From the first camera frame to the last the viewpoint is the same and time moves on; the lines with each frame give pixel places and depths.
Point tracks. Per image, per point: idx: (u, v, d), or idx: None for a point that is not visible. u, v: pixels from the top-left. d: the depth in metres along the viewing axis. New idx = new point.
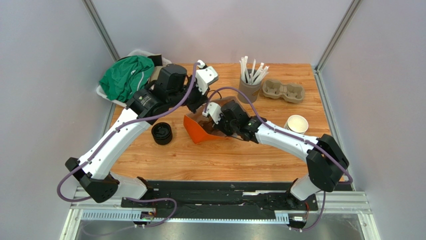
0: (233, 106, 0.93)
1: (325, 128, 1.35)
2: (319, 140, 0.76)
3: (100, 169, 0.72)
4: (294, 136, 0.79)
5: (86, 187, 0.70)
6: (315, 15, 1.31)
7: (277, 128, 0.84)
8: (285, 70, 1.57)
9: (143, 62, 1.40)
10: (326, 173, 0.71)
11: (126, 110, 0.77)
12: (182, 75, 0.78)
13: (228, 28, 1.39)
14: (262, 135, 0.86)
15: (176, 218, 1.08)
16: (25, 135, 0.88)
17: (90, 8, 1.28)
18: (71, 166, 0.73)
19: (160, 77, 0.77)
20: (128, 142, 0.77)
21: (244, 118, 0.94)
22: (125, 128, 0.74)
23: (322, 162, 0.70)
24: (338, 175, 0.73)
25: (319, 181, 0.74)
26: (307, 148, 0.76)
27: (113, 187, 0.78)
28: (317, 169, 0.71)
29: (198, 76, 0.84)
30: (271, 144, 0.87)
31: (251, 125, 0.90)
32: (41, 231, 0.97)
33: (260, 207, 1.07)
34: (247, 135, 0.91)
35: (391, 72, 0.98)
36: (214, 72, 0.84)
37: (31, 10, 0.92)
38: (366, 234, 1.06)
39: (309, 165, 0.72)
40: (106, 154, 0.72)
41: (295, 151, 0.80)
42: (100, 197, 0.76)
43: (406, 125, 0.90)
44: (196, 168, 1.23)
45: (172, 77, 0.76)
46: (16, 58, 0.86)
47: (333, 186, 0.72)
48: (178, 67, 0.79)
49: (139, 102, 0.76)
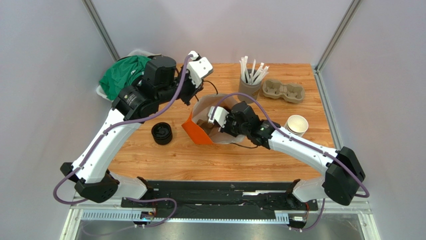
0: (245, 109, 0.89)
1: (325, 128, 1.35)
2: (338, 153, 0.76)
3: (93, 174, 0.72)
4: (312, 146, 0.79)
5: (81, 192, 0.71)
6: (315, 15, 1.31)
7: (292, 136, 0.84)
8: (285, 70, 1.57)
9: (143, 62, 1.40)
10: (345, 188, 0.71)
11: (112, 110, 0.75)
12: (171, 69, 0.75)
13: (229, 28, 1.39)
14: (275, 142, 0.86)
15: (176, 218, 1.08)
16: (25, 134, 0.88)
17: (91, 8, 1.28)
18: (65, 171, 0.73)
19: (147, 72, 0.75)
20: (118, 143, 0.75)
21: (256, 121, 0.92)
22: (113, 131, 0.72)
23: (342, 177, 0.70)
24: (355, 190, 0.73)
25: (335, 194, 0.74)
26: (326, 161, 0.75)
27: (114, 186, 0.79)
28: (336, 183, 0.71)
29: (190, 67, 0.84)
30: (284, 151, 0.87)
31: (264, 130, 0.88)
32: (41, 231, 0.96)
33: (260, 207, 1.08)
34: (259, 140, 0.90)
35: (391, 71, 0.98)
36: (208, 65, 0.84)
37: (31, 10, 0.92)
38: (366, 234, 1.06)
39: (328, 179, 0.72)
40: (96, 159, 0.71)
41: (312, 162, 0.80)
42: (100, 197, 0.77)
43: (406, 125, 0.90)
44: (196, 168, 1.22)
45: (158, 71, 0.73)
46: (17, 57, 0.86)
47: (349, 200, 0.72)
48: (165, 60, 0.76)
49: (125, 100, 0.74)
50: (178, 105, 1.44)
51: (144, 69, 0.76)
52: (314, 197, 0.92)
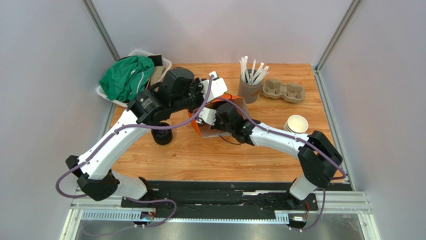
0: (230, 109, 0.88)
1: (325, 128, 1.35)
2: (310, 137, 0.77)
3: (97, 170, 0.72)
4: (286, 134, 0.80)
5: (83, 187, 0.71)
6: (315, 15, 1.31)
7: (270, 129, 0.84)
8: (285, 70, 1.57)
9: (143, 62, 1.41)
10: (320, 169, 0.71)
11: (127, 111, 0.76)
12: (189, 80, 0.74)
13: (229, 28, 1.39)
14: (256, 136, 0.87)
15: (176, 218, 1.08)
16: (25, 133, 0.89)
17: (91, 9, 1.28)
18: (71, 163, 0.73)
19: (165, 80, 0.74)
20: (126, 143, 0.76)
21: (240, 120, 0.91)
22: (124, 131, 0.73)
23: (315, 159, 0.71)
24: (331, 171, 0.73)
25: (313, 178, 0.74)
26: (299, 145, 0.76)
27: (113, 186, 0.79)
28: (310, 166, 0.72)
29: (205, 85, 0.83)
30: (266, 145, 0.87)
31: (246, 128, 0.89)
32: (41, 231, 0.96)
33: (260, 207, 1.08)
34: (243, 138, 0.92)
35: (390, 72, 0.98)
36: (224, 86, 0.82)
37: (31, 10, 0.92)
38: (366, 234, 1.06)
39: (302, 162, 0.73)
40: (103, 156, 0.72)
41: (288, 150, 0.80)
42: (99, 196, 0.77)
43: (405, 125, 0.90)
44: (197, 168, 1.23)
45: (177, 81, 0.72)
46: (17, 58, 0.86)
47: (327, 181, 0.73)
48: (186, 70, 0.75)
49: (140, 104, 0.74)
50: None
51: (164, 76, 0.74)
52: (309, 192, 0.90)
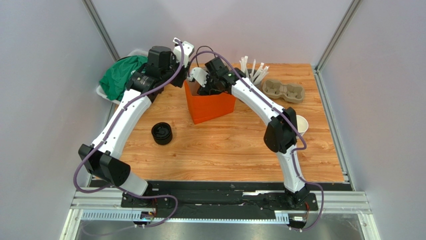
0: (214, 59, 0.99)
1: (325, 128, 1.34)
2: (283, 110, 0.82)
3: (116, 146, 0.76)
4: (266, 100, 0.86)
5: (108, 163, 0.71)
6: (315, 15, 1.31)
7: (252, 88, 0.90)
8: (286, 70, 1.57)
9: (143, 62, 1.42)
10: (278, 138, 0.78)
11: (128, 91, 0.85)
12: (169, 53, 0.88)
13: (229, 28, 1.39)
14: (237, 89, 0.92)
15: (176, 218, 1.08)
16: (25, 134, 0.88)
17: (90, 8, 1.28)
18: (86, 150, 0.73)
19: (150, 58, 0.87)
20: (135, 120, 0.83)
21: (224, 70, 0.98)
22: (132, 105, 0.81)
23: (279, 129, 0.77)
24: (286, 142, 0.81)
25: (270, 142, 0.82)
26: (272, 114, 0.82)
27: (127, 168, 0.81)
28: (271, 133, 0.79)
29: (177, 53, 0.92)
30: (242, 100, 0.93)
31: (230, 76, 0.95)
32: (41, 231, 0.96)
33: (260, 207, 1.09)
34: (223, 84, 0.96)
35: (390, 72, 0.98)
36: (190, 44, 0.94)
37: (30, 10, 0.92)
38: (366, 234, 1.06)
39: (267, 128, 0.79)
40: (119, 131, 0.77)
41: (261, 113, 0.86)
42: (118, 180, 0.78)
43: (406, 125, 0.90)
44: (196, 168, 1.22)
45: (160, 56, 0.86)
46: (15, 59, 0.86)
47: (280, 148, 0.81)
48: (163, 47, 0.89)
49: (138, 82, 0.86)
50: (178, 105, 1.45)
51: (148, 56, 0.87)
52: (295, 175, 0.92)
